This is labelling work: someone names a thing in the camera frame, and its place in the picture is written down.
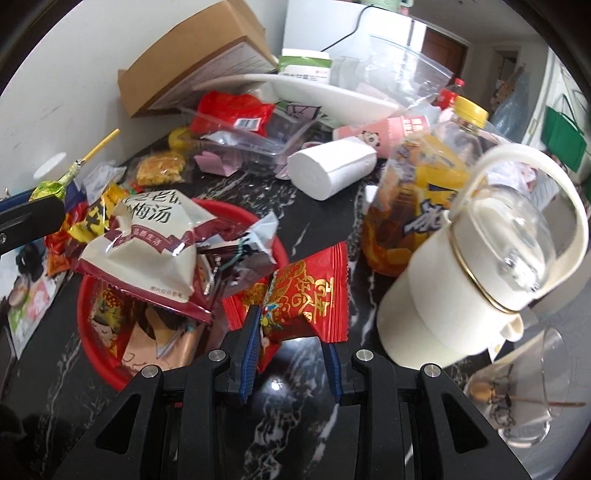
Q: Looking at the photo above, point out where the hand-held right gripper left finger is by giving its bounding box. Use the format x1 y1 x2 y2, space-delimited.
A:
53 305 262 480

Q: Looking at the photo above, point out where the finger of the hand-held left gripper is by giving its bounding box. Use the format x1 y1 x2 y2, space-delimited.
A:
0 198 66 256
0 190 40 208

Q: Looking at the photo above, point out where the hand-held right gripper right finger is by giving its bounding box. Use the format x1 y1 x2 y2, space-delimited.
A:
321 339 532 480

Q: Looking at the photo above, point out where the gold lollipop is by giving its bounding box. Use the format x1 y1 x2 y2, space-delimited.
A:
30 128 121 202

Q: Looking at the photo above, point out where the yellow snack packet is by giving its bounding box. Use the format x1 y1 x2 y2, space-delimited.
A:
61 185 128 246

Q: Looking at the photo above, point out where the red cartoon candy packet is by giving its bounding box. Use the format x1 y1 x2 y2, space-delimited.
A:
89 281 149 343
223 242 350 374

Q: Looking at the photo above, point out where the brown cake snack packet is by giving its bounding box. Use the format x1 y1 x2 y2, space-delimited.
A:
121 211 280 376

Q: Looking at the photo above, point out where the maroon white snack packet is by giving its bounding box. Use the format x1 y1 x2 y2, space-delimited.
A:
76 188 254 325

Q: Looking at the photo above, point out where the red plastic basket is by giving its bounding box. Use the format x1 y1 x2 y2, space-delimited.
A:
76 198 290 389

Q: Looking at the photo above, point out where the black hair clip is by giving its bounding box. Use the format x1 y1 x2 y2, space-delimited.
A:
13 244 45 274

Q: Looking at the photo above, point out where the pile of red candy sachets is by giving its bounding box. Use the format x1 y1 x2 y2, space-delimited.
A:
43 198 110 278

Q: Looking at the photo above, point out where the white small packet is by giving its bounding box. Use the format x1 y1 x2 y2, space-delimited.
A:
82 161 129 195

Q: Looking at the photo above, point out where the green pink wipes packet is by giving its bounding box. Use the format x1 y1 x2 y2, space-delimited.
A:
6 271 62 359

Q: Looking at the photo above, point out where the yellow cracker packet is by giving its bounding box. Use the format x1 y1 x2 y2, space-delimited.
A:
136 154 186 186

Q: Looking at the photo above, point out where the glass mug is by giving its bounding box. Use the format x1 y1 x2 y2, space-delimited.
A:
463 327 588 449

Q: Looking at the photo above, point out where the pink small box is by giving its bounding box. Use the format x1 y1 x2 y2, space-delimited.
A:
193 150 242 179

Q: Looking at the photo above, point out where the orange drink bottle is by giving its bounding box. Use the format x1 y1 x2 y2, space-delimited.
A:
359 95 491 278

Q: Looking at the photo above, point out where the toilet paper roll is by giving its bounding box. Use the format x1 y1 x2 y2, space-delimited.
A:
287 137 378 201

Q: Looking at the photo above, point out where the clear plastic container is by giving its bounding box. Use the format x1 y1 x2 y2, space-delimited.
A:
177 103 322 170

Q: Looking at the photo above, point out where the thin stir stick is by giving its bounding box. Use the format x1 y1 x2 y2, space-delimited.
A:
507 394 588 410

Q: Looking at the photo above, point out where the cardboard box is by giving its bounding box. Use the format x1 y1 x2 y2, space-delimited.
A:
117 0 279 119

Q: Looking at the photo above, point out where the red plastic bag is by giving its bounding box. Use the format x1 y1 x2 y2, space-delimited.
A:
189 90 276 138

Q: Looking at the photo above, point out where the pink panda cup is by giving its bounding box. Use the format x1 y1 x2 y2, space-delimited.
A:
333 115 433 156

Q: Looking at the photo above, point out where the white plate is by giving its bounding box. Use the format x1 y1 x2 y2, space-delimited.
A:
202 72 403 126

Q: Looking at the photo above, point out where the green white box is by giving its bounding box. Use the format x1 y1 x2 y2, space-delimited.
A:
276 48 334 87

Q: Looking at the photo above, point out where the red cola bottle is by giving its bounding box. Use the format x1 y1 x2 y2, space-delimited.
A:
436 78 467 110

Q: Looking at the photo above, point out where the clear zip bag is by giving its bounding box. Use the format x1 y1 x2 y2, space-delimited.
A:
329 34 456 117

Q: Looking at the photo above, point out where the blue plastic bag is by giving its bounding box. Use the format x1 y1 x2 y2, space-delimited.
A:
489 69 533 131

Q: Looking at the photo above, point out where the green tote bag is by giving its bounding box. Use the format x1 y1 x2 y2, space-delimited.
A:
542 106 588 172

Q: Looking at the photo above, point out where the white refrigerator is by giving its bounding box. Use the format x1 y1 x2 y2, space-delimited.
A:
283 0 428 87

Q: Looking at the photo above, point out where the brown door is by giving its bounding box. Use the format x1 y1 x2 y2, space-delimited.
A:
420 27 468 89

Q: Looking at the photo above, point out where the green electric kettle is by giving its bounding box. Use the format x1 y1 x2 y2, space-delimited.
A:
359 0 413 16

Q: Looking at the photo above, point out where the cream kettle with handle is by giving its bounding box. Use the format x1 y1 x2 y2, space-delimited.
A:
376 143 590 371

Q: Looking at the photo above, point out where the black power cable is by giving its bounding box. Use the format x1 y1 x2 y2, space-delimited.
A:
318 6 385 55

